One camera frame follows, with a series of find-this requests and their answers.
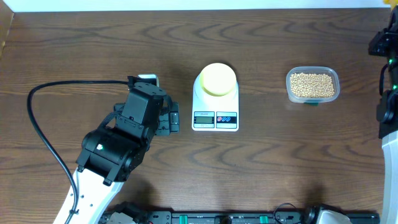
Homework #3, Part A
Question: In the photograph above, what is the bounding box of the yellow measuring scoop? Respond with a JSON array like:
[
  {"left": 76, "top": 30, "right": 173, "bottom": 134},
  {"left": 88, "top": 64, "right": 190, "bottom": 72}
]
[{"left": 383, "top": 0, "right": 398, "bottom": 6}]

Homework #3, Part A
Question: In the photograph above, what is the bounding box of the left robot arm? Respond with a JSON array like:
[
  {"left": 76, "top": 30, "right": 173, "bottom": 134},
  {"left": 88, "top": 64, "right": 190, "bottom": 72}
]
[{"left": 54, "top": 82, "right": 179, "bottom": 223}]

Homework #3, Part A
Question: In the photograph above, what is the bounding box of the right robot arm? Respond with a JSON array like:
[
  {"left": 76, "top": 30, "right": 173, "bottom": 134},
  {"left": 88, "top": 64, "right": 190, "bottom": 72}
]
[{"left": 368, "top": 1, "right": 397, "bottom": 224}]

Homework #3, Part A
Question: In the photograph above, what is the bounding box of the white digital kitchen scale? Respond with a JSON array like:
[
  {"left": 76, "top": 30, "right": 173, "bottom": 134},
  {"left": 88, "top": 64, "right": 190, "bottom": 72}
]
[{"left": 192, "top": 76, "right": 239, "bottom": 132}]

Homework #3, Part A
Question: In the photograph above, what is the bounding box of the yellow plastic bowl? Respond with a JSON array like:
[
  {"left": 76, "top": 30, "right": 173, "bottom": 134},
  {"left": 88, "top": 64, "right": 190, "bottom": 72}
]
[{"left": 199, "top": 63, "right": 237, "bottom": 96}]

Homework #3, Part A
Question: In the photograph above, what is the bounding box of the soybeans pile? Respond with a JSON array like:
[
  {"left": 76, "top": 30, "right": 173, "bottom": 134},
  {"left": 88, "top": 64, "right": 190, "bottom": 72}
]
[{"left": 290, "top": 73, "right": 335, "bottom": 98}]

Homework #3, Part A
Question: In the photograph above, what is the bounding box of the clear plastic container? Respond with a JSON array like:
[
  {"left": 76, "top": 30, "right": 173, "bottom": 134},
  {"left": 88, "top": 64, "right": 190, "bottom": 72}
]
[{"left": 286, "top": 66, "right": 340, "bottom": 104}]

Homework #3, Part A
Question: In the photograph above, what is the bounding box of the black left camera cable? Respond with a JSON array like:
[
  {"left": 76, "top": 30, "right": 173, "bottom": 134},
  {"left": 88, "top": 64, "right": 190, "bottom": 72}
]
[{"left": 26, "top": 80, "right": 137, "bottom": 224}]

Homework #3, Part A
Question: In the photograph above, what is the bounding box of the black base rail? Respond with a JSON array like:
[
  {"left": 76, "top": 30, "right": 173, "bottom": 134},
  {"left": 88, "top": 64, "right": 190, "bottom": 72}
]
[{"left": 99, "top": 202, "right": 380, "bottom": 224}]

